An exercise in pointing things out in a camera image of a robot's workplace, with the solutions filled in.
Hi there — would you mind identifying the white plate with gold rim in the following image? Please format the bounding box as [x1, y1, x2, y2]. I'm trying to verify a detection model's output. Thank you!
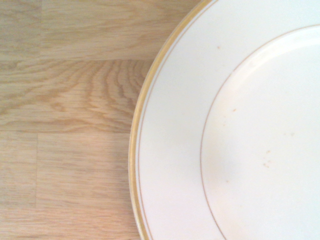
[128, 0, 320, 240]

